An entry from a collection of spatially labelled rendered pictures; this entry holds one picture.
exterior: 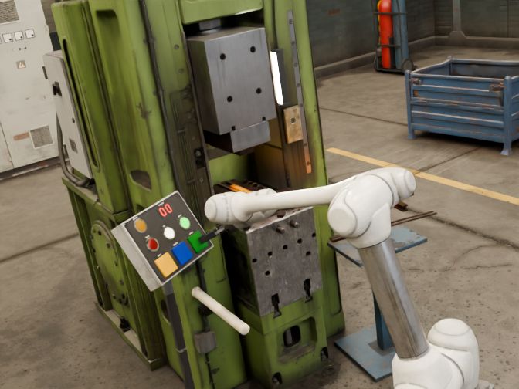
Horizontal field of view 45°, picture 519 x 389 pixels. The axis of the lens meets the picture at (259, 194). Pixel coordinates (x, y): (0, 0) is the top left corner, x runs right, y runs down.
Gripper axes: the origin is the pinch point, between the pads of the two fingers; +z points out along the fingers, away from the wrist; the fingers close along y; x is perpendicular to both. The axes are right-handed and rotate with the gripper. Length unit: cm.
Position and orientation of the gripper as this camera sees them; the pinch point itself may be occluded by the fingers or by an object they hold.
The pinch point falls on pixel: (205, 238)
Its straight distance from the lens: 255.7
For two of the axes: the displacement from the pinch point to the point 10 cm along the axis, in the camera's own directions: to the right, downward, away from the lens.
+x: -5.5, -8.4, -0.4
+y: 5.2, -3.8, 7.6
